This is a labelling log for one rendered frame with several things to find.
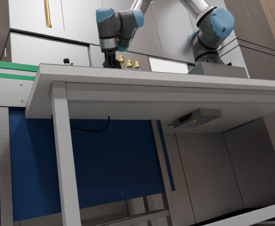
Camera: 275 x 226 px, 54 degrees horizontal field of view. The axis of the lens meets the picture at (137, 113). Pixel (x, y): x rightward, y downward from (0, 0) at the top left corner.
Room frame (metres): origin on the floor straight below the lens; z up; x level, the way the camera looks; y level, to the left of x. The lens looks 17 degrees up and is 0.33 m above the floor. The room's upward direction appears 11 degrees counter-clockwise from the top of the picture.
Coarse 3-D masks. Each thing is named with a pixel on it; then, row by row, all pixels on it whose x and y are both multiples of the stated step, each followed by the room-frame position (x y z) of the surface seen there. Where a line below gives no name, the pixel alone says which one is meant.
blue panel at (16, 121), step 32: (32, 128) 1.03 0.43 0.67; (96, 128) 1.21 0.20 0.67; (128, 128) 1.32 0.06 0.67; (160, 128) 1.45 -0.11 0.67; (32, 160) 1.03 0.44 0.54; (96, 160) 1.20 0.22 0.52; (128, 160) 1.30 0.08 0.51; (32, 192) 1.02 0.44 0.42; (96, 192) 1.18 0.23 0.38; (128, 192) 1.28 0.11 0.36; (160, 192) 1.39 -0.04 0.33
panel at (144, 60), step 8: (88, 48) 1.54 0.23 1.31; (96, 48) 1.54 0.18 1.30; (96, 56) 1.54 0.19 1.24; (104, 56) 1.57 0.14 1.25; (128, 56) 1.70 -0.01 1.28; (136, 56) 1.74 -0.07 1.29; (144, 56) 1.79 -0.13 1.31; (152, 56) 1.83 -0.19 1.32; (96, 64) 1.53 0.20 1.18; (144, 64) 1.78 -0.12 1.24; (184, 64) 2.04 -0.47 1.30
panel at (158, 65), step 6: (150, 60) 1.82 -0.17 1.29; (156, 60) 1.86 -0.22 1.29; (156, 66) 1.85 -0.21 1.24; (162, 66) 1.89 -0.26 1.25; (168, 66) 1.93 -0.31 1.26; (174, 66) 1.97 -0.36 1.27; (180, 66) 2.01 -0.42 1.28; (186, 66) 2.06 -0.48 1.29; (174, 72) 1.96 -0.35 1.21; (180, 72) 2.00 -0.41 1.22; (186, 72) 2.04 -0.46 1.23
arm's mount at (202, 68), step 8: (200, 64) 1.02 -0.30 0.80; (208, 64) 1.03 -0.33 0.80; (216, 64) 1.06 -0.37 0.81; (192, 72) 1.07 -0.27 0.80; (200, 72) 1.03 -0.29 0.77; (208, 72) 1.03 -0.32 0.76; (216, 72) 1.05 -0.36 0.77; (224, 72) 1.08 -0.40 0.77; (232, 72) 1.10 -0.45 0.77; (240, 72) 1.13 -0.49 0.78
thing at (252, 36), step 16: (208, 0) 2.05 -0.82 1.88; (224, 0) 1.95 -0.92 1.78; (240, 0) 2.12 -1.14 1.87; (256, 0) 2.32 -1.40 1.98; (240, 16) 2.06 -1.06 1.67; (256, 16) 2.24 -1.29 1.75; (240, 32) 2.00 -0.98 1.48; (256, 32) 2.17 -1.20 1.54; (224, 48) 2.04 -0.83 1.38; (240, 48) 1.95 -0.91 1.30; (256, 48) 2.11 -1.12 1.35; (272, 48) 2.29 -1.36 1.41
